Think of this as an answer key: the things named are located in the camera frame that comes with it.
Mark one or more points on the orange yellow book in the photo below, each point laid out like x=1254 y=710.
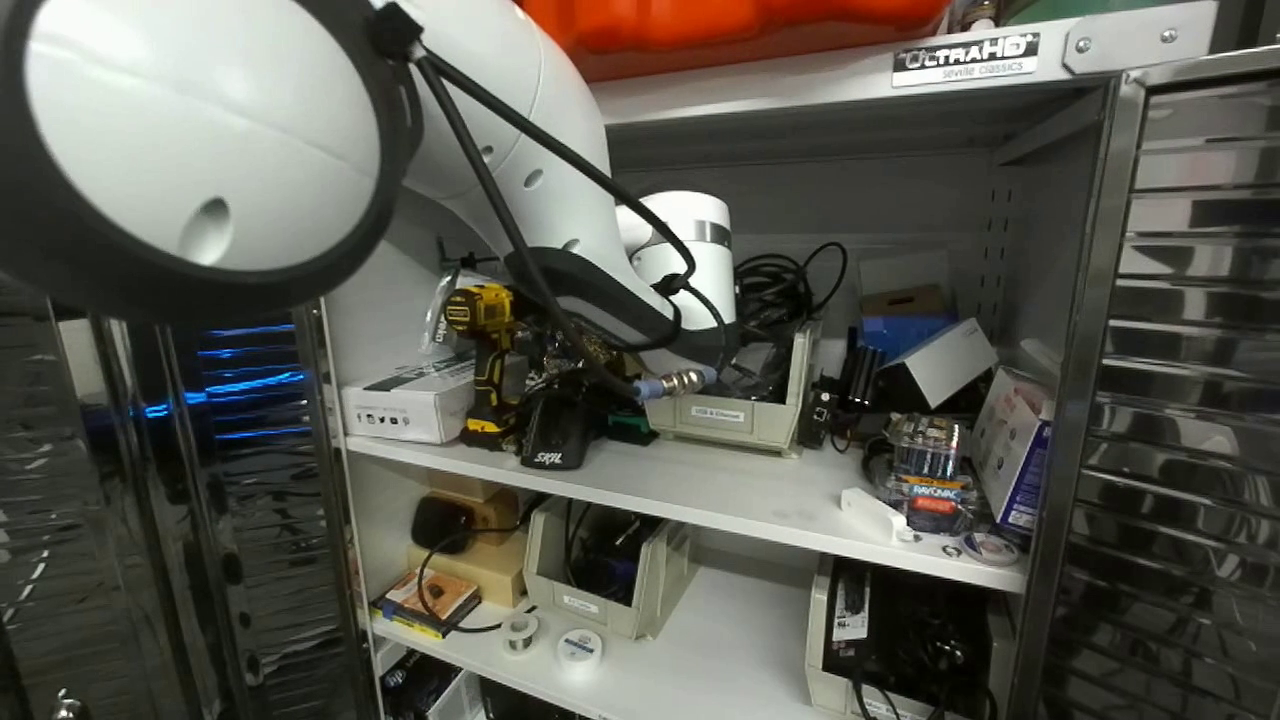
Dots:
x=432 y=602

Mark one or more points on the blue white box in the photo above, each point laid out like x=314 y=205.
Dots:
x=923 y=360

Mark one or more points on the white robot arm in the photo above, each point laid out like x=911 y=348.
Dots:
x=224 y=158

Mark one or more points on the orange bag on top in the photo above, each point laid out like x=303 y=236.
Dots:
x=636 y=37

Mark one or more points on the white blue carton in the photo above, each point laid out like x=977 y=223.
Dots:
x=1011 y=451

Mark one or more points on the white device box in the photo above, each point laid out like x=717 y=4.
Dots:
x=422 y=406

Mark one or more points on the battery pack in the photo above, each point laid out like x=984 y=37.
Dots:
x=926 y=457

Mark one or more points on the white crate with black gear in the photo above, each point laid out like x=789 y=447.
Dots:
x=897 y=645

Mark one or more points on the yellow cordless drill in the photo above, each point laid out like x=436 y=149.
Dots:
x=484 y=318

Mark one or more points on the small white tape roll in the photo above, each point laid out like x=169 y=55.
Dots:
x=520 y=629

